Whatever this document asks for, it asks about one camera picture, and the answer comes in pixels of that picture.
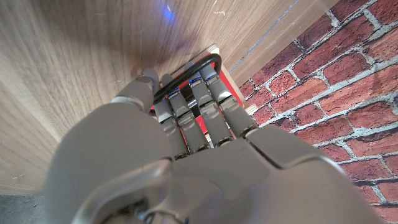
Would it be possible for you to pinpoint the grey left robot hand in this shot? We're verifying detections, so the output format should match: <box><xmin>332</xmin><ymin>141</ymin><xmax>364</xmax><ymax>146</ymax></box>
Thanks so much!
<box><xmin>43</xmin><ymin>61</ymin><xmax>385</xmax><ymax>224</ymax></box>

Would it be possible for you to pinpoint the red-front drawer with black handle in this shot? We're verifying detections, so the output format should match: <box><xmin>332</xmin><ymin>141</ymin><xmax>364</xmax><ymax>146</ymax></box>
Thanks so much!
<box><xmin>149</xmin><ymin>52</ymin><xmax>245</xmax><ymax>147</ymax></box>

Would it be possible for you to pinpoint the wooden box with slot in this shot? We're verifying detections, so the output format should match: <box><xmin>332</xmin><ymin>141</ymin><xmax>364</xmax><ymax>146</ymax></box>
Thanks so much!
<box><xmin>148</xmin><ymin>44</ymin><xmax>259</xmax><ymax>147</ymax></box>

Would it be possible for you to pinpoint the brick wall print backdrop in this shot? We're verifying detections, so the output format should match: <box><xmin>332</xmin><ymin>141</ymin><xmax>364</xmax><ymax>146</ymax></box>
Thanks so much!
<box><xmin>238</xmin><ymin>0</ymin><xmax>398</xmax><ymax>224</ymax></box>

